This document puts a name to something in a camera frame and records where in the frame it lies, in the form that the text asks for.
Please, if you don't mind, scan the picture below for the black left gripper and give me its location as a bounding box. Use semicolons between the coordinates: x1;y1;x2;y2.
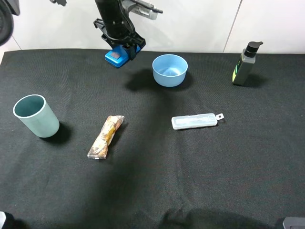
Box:
93;0;146;60

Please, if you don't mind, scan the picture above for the blue box with screen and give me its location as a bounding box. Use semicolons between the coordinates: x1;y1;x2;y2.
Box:
104;45;132;68

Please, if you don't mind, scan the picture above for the light blue bowl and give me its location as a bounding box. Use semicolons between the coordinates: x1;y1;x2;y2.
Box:
152;54;188;87

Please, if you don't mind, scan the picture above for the translucent white plastic case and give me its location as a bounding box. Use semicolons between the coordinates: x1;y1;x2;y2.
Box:
171;113;224;130

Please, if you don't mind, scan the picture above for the black tablecloth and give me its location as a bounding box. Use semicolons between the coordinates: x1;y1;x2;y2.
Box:
0;49;305;229

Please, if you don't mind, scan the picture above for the brown snack bar wrapper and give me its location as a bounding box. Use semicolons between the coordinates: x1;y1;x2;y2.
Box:
87;115;124;160

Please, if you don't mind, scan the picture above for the teal plastic cup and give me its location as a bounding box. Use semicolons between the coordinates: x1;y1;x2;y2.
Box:
13;94;60;138

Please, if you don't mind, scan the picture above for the grey pump bottle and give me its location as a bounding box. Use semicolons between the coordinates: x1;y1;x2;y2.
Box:
232;41;263;86

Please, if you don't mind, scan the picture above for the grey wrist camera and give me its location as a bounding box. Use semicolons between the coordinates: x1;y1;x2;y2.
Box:
122;0;163;20

